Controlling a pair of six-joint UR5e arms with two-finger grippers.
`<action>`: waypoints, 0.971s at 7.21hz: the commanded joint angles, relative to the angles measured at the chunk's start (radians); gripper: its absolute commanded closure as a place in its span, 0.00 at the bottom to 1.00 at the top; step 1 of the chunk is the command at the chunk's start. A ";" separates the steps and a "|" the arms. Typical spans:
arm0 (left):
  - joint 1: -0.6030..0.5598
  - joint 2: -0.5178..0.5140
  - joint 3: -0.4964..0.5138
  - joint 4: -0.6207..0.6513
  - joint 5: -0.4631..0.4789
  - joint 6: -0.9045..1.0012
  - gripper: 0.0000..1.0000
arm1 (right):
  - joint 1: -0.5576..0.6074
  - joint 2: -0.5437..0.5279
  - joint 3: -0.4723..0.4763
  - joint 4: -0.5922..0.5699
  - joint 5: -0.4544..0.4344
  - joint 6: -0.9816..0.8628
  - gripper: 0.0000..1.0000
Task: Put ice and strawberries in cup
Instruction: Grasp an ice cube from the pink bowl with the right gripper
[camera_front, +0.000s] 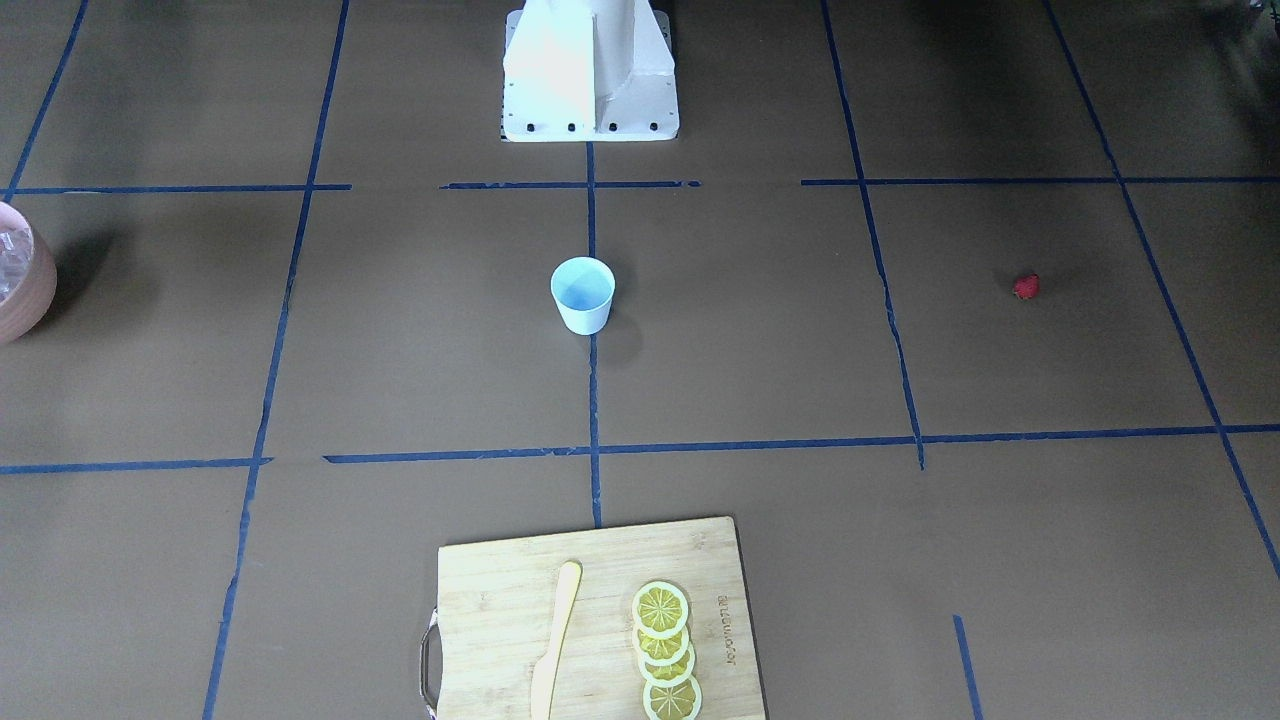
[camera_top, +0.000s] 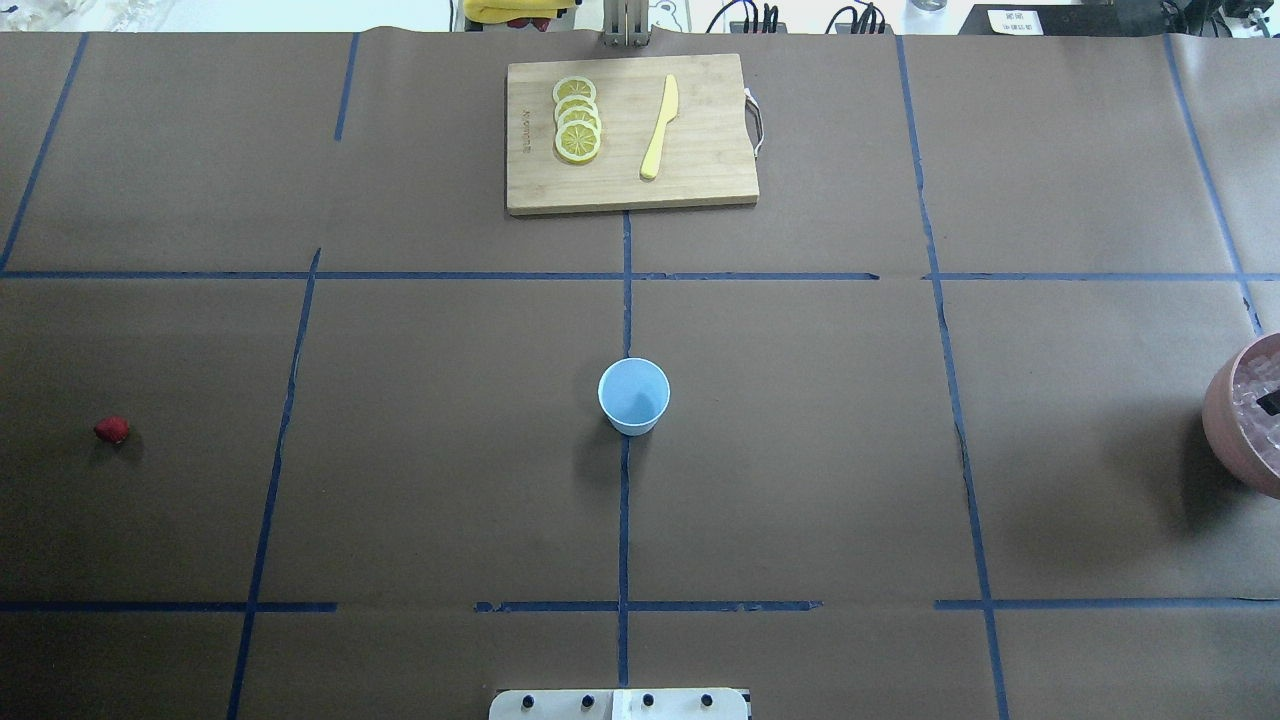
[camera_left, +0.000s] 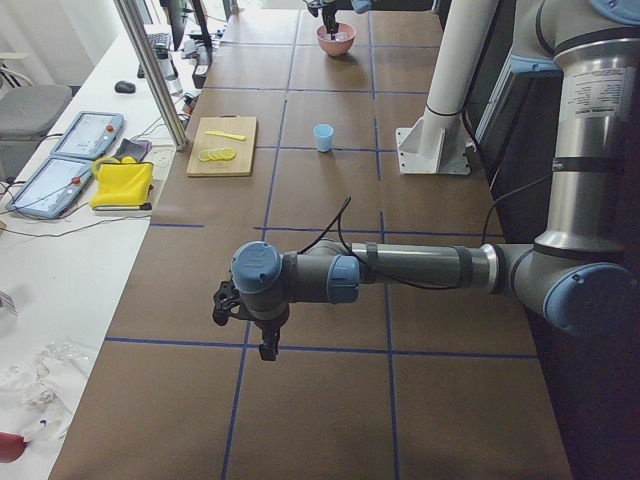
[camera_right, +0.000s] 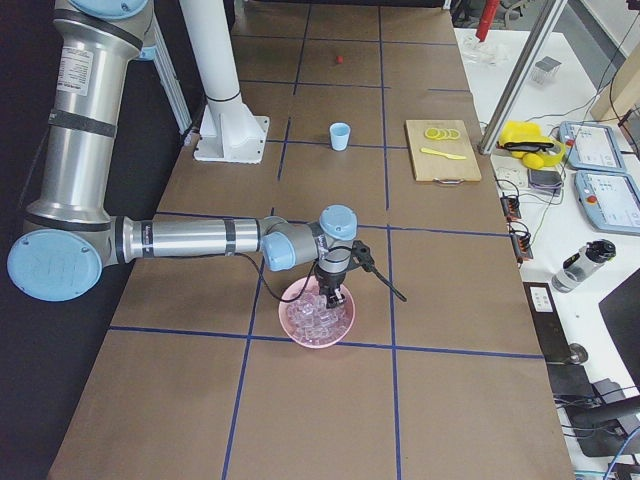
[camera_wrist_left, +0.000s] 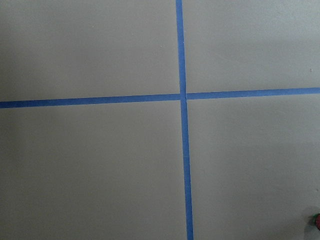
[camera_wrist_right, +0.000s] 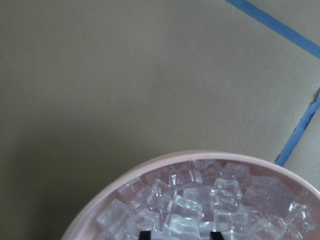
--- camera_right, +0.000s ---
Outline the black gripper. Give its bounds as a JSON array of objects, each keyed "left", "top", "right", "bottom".
[{"left": 314, "top": 266, "right": 346, "bottom": 309}]

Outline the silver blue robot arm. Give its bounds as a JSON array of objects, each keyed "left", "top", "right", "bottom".
[{"left": 7, "top": 1, "right": 358, "bottom": 308}]

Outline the pink bowl of ice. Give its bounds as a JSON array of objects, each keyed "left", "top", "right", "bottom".
[{"left": 278, "top": 277, "right": 355, "bottom": 349}]

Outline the light blue paper cup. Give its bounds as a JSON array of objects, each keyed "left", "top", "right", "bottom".
[{"left": 329, "top": 122, "right": 351, "bottom": 151}]

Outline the yellow plastic knife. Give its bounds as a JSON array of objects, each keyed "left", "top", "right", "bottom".
[{"left": 420, "top": 147, "right": 467, "bottom": 160}]

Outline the wooden cutting board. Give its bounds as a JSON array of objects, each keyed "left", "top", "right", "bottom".
[{"left": 405, "top": 120, "right": 482, "bottom": 185}]

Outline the lemon slice near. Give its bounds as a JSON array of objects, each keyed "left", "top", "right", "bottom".
[{"left": 424, "top": 128, "right": 441, "bottom": 140}]

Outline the clear water bottle black cap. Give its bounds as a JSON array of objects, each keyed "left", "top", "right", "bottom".
[{"left": 551, "top": 239, "right": 616, "bottom": 293}]

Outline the lower teach pendant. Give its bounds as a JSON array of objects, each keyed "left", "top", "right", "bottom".
[{"left": 574, "top": 170, "right": 639, "bottom": 236}]

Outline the teach pendant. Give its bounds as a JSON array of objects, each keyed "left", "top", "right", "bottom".
[
  {"left": 558, "top": 121, "right": 627, "bottom": 173},
  {"left": 574, "top": 170, "right": 639, "bottom": 236}
]

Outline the upper teach pendant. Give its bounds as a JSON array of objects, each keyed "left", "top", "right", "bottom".
[{"left": 558, "top": 121, "right": 627, "bottom": 173}]

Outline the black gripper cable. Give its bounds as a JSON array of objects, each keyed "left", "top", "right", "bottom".
[{"left": 234, "top": 244, "right": 408, "bottom": 304}]

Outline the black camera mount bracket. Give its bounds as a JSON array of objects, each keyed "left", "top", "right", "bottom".
[{"left": 348, "top": 240, "right": 375, "bottom": 273}]

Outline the white camera stand pillar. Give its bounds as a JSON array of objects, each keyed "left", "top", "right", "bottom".
[{"left": 180, "top": 0, "right": 270, "bottom": 164}]

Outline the aluminium frame post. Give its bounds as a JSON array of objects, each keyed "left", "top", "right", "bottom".
[{"left": 478, "top": 0, "right": 568, "bottom": 155}]

